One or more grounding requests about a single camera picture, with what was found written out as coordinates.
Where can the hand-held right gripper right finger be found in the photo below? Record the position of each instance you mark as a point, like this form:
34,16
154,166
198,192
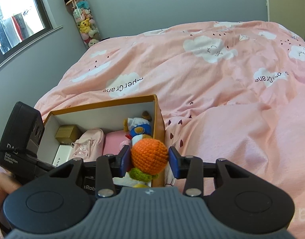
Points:
173,163

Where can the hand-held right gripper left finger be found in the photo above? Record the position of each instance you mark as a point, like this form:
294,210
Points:
125,161

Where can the orange crocheted toy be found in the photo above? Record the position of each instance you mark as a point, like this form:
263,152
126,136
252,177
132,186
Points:
150,155

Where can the brown teddy bear sailor outfit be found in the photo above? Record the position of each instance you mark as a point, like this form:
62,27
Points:
140,127

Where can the pink pouch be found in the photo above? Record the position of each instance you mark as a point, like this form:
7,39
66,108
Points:
89,142

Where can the long white box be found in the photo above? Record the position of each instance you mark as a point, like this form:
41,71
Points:
62,155

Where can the small brown cardboard box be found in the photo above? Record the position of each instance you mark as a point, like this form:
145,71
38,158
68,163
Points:
67,133

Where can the orange cardboard box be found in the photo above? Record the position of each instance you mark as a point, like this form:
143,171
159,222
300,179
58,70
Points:
105,114

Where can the person's left hand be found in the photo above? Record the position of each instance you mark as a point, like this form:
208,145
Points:
3,184

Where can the pink cloud print blanket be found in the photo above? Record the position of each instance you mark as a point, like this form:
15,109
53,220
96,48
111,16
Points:
217,92

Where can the window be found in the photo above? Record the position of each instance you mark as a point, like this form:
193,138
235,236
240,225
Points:
15,25

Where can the clear tube of plush toys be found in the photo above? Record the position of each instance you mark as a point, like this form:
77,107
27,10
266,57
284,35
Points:
86,25

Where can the white door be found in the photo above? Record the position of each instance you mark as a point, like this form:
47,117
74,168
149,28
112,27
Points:
289,2

